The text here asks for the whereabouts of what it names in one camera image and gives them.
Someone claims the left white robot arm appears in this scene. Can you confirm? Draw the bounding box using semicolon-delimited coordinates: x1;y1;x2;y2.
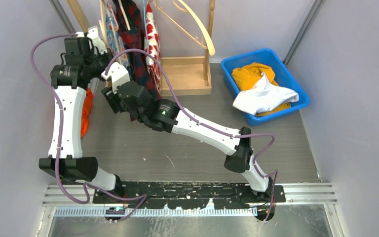
38;34;124;204

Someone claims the red white floral garment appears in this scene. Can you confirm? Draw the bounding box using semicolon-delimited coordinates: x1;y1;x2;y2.
145;3;161;92

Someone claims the blue floral garment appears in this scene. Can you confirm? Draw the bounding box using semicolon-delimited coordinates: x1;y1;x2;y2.
104;3;125;56

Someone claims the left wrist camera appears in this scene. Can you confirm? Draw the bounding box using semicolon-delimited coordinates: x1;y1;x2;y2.
86;26;108;54

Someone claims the beige hanger under plaid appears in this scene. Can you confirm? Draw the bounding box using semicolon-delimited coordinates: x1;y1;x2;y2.
118;0;131;31

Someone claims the blue wire hanger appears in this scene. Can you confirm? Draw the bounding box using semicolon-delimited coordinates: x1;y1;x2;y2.
142;0;149;53

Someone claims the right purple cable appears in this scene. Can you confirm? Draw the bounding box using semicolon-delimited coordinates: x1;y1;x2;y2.
104;48;279;223

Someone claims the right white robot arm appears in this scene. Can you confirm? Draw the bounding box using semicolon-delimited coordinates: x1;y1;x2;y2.
102;81;274;203

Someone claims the orange cloth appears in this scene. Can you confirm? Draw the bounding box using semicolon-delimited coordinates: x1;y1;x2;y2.
80;88;94;138

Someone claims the blue plastic bin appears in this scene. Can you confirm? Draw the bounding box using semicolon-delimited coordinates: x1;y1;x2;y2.
221;48;310;126

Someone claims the wooden clothes rack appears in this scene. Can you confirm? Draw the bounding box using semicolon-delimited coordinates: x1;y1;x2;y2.
66;0;216;97

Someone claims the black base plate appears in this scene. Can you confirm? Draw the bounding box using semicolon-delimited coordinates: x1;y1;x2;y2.
92;181;286;211

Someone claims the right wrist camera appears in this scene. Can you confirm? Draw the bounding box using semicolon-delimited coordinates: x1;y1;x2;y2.
101;62;130;93

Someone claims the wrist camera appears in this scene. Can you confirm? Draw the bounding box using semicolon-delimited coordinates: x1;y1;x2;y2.
86;26;108;54
101;62;130;93

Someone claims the beige plastic hanger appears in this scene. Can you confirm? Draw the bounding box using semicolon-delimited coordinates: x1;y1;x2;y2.
152;0;216;56
98;0;111;49

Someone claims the red black plaid dress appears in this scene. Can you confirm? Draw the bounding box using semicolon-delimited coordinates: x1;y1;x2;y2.
112;0;161;122

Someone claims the yellow skirt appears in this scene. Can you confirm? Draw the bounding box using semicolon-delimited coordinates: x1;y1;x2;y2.
231;63;292;117

